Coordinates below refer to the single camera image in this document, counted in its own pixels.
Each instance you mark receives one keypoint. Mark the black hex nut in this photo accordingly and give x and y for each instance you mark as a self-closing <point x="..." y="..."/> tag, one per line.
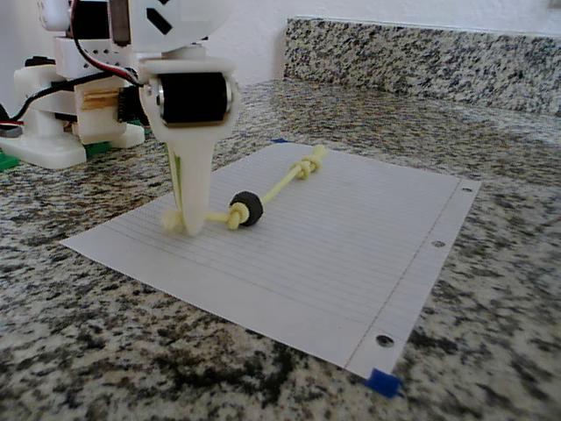
<point x="254" y="210"/>

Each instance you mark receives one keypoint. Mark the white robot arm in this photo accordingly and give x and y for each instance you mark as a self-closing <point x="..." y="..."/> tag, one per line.
<point x="44" y="144"/>

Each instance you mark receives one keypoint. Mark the blue tape piece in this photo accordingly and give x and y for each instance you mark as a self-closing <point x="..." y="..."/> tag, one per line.
<point x="279" y="141"/>
<point x="383" y="382"/>

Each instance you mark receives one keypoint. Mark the lined white paper sheet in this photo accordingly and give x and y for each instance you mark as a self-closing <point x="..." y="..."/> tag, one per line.
<point x="328" y="263"/>

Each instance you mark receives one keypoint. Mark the speckled granite backsplash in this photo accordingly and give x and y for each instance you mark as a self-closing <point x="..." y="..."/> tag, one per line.
<point x="416" y="61"/>

